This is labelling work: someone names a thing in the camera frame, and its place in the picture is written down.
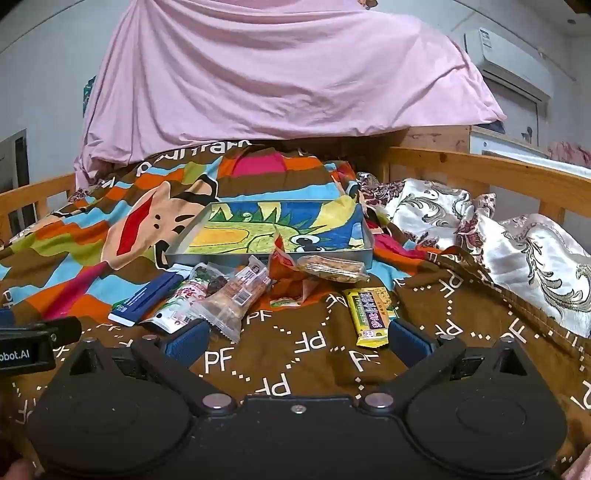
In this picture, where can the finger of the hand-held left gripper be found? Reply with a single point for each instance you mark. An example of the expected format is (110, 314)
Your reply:
(4, 317)
(64, 330)

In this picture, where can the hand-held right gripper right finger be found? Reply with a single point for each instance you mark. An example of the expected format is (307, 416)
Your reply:
(408, 341)

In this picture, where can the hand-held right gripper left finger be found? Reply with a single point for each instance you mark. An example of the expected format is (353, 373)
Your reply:
(187, 344)

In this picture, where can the white green snack packet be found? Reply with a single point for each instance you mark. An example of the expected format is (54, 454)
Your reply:
(178, 307)

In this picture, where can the yellow snack bar packet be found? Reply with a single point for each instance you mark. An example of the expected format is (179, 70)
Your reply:
(369, 314)

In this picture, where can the clear cake packet red label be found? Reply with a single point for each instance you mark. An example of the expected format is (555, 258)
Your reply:
(231, 300)

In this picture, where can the blue snack packet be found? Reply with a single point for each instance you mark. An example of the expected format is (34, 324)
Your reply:
(147, 295)

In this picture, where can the clear rice cracker packet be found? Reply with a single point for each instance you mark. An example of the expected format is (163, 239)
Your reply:
(330, 268)

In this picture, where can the orange sausage packet red label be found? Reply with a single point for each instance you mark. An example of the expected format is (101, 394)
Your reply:
(286, 284)

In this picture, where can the grey box with drawing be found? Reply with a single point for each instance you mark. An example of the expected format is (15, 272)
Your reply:
(240, 235)

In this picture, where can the clear packet of dark dates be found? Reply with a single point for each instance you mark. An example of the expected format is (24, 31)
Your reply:
(217, 284)

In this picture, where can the colourful cartoon printed blanket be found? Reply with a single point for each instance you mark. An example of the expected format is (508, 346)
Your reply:
(300, 341)

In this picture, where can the white floral cushion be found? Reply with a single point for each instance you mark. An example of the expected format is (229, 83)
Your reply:
(521, 249)

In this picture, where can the white cabinet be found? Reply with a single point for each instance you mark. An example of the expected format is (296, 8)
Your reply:
(503, 141)

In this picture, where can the pink bedsheet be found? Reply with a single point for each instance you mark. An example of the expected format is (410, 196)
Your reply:
(277, 69)

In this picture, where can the white air conditioner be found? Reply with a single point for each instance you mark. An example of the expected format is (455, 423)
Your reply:
(503, 50)

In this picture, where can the wooden bed frame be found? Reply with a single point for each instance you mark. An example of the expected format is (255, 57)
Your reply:
(461, 168)

